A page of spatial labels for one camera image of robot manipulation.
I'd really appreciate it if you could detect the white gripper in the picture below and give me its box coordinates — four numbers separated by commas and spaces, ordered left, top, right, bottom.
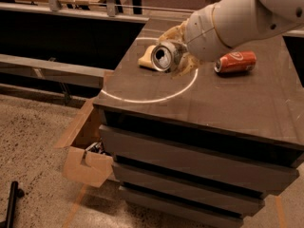
158, 4, 232, 78

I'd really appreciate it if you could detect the green white 7up can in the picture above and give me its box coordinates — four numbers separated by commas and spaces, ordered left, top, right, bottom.
151, 40, 187, 72

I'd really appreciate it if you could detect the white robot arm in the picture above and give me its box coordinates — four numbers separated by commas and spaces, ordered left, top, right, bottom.
151, 0, 304, 74

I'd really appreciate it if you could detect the orange soda can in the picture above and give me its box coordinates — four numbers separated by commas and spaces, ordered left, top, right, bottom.
214, 51, 257, 74

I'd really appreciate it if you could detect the yellow sponge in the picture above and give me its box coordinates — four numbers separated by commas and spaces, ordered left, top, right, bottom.
138, 46, 155, 69

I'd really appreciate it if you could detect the grey drawer cabinet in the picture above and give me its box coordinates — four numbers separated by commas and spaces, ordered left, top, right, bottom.
95, 20, 304, 228

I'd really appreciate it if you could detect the brown cardboard box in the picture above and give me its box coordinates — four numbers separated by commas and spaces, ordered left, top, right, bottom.
54, 93, 113, 187

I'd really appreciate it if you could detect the black pole on floor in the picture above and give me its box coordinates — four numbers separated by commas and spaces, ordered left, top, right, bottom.
0, 181, 25, 228

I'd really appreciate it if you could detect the metal railing frame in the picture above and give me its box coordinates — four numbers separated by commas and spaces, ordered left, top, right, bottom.
0, 0, 304, 90

